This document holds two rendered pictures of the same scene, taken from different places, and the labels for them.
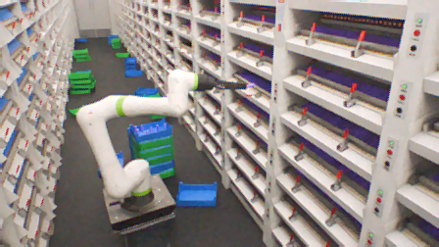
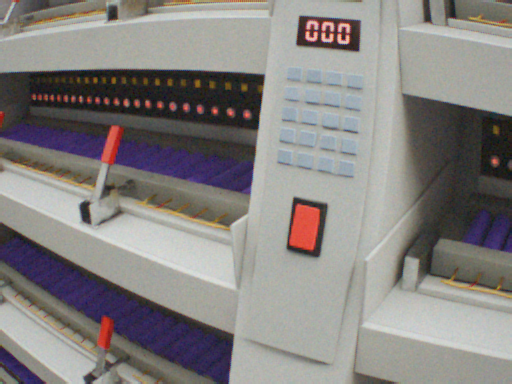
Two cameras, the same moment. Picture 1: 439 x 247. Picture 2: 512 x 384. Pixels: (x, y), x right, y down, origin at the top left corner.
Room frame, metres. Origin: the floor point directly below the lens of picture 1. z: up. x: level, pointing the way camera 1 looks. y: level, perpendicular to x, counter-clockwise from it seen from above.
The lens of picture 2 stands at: (1.25, -0.03, 1.44)
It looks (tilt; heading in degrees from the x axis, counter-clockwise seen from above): 9 degrees down; 327
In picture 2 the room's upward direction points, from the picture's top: 7 degrees clockwise
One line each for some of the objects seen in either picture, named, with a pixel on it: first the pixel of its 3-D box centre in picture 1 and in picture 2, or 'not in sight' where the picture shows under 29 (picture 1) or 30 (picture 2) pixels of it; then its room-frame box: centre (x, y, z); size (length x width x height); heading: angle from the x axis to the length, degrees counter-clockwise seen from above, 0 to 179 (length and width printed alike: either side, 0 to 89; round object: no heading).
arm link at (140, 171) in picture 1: (137, 177); not in sight; (1.54, 0.52, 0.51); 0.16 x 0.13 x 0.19; 155
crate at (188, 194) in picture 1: (197, 193); not in sight; (2.02, 0.22, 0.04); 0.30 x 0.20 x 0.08; 90
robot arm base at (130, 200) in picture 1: (131, 196); not in sight; (1.53, 0.56, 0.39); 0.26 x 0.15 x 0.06; 116
